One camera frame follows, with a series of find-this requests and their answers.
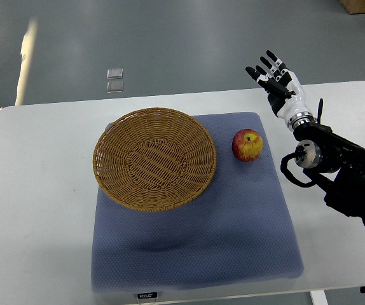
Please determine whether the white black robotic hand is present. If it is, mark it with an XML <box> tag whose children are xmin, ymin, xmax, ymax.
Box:
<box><xmin>245</xmin><ymin>50</ymin><xmax>313</xmax><ymax>131</ymax></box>

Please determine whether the red yellow apple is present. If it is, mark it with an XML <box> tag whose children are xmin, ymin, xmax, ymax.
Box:
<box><xmin>231</xmin><ymin>129</ymin><xmax>263</xmax><ymax>162</ymax></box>

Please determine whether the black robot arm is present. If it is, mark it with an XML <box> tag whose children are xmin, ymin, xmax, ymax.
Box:
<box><xmin>278</xmin><ymin>104</ymin><xmax>365</xmax><ymax>227</ymax></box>

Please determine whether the round wicker basket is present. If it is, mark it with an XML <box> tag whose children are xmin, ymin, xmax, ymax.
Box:
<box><xmin>93</xmin><ymin>107</ymin><xmax>217</xmax><ymax>212</ymax></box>

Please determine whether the wooden cabinet corner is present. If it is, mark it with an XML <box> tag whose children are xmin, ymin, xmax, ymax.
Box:
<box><xmin>340</xmin><ymin>0</ymin><xmax>365</xmax><ymax>15</ymax></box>

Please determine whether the blue quilted mat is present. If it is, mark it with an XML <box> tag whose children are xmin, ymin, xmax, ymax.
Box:
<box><xmin>92</xmin><ymin>112</ymin><xmax>304</xmax><ymax>294</ymax></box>

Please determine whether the lower metal floor plate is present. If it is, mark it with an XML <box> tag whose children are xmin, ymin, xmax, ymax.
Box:
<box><xmin>107</xmin><ymin>80</ymin><xmax>123</xmax><ymax>93</ymax></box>

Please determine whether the metal floor plate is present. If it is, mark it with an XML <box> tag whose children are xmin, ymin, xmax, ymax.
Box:
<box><xmin>107</xmin><ymin>80</ymin><xmax>123</xmax><ymax>93</ymax></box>
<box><xmin>107</xmin><ymin>68</ymin><xmax>123</xmax><ymax>79</ymax></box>

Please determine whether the upper metal floor plate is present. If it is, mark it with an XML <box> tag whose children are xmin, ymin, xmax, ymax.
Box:
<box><xmin>107</xmin><ymin>68</ymin><xmax>123</xmax><ymax>79</ymax></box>

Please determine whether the white table leg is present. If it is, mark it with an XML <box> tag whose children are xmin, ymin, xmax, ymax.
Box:
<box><xmin>310</xmin><ymin>290</ymin><xmax>329</xmax><ymax>305</ymax></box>

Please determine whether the black table label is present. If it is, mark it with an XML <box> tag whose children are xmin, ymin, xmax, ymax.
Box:
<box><xmin>137</xmin><ymin>292</ymin><xmax>158</xmax><ymax>299</ymax></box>

